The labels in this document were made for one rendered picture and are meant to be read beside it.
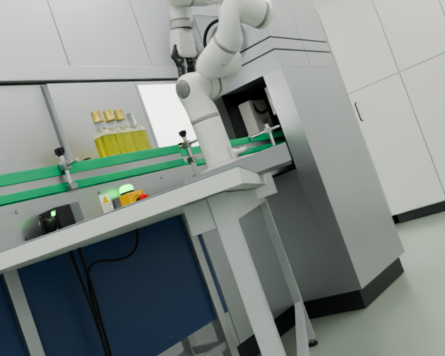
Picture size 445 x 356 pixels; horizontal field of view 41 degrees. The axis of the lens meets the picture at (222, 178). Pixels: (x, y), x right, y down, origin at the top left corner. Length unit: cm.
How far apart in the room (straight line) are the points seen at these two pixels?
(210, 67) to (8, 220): 72
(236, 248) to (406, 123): 456
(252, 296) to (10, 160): 116
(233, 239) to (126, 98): 147
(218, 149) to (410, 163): 393
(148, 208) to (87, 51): 148
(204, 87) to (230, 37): 20
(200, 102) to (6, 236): 69
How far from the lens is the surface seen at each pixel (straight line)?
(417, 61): 557
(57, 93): 227
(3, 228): 161
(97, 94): 240
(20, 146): 211
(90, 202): 180
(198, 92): 185
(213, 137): 183
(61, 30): 248
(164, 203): 110
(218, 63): 180
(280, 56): 299
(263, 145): 291
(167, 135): 261
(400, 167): 566
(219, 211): 112
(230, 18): 173
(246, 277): 113
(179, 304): 200
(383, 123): 566
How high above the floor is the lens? 68
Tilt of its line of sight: 3 degrees up
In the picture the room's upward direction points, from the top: 20 degrees counter-clockwise
